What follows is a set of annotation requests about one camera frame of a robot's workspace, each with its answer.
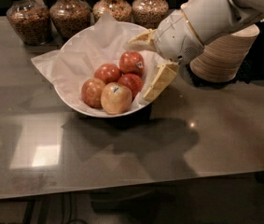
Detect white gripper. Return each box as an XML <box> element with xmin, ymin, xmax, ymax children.
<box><xmin>125</xmin><ymin>9</ymin><xmax>204</xmax><ymax>103</ymax></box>

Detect yellow-red apple with sticker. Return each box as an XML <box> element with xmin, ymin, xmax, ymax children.
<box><xmin>101</xmin><ymin>82</ymin><xmax>132</xmax><ymax>115</ymax></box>

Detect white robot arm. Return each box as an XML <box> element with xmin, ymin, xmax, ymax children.
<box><xmin>126</xmin><ymin>0</ymin><xmax>264</xmax><ymax>105</ymax></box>

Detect red apple with sticker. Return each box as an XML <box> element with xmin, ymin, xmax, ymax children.
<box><xmin>119</xmin><ymin>51</ymin><xmax>145</xmax><ymax>77</ymax></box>

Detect dark red apple right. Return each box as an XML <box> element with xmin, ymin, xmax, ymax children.
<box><xmin>118</xmin><ymin>74</ymin><xmax>144</xmax><ymax>98</ymax></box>

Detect red apple centre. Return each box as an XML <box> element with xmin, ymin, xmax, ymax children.
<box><xmin>94</xmin><ymin>63</ymin><xmax>121</xmax><ymax>84</ymax></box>

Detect white bowl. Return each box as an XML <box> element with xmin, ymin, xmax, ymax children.
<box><xmin>52</xmin><ymin>21</ymin><xmax>172</xmax><ymax>119</ymax></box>

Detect reddish apple left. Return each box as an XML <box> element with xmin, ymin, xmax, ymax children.
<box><xmin>81</xmin><ymin>77</ymin><xmax>105</xmax><ymax>108</ymax></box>

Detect glass cereal jar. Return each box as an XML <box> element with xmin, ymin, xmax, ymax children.
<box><xmin>7</xmin><ymin>0</ymin><xmax>52</xmax><ymax>46</ymax></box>
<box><xmin>49</xmin><ymin>0</ymin><xmax>90</xmax><ymax>40</ymax></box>
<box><xmin>132</xmin><ymin>0</ymin><xmax>169</xmax><ymax>29</ymax></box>
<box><xmin>92</xmin><ymin>0</ymin><xmax>132</xmax><ymax>22</ymax></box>

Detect white paper liner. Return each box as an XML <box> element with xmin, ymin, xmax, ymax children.
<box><xmin>30</xmin><ymin>11</ymin><xmax>163</xmax><ymax>111</ymax></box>

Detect black mat under bowls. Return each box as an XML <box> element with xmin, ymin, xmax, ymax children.
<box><xmin>187</xmin><ymin>21</ymin><xmax>264</xmax><ymax>87</ymax></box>

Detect glass cereal jar far left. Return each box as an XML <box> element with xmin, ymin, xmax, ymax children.
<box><xmin>7</xmin><ymin>0</ymin><xmax>52</xmax><ymax>46</ymax></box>

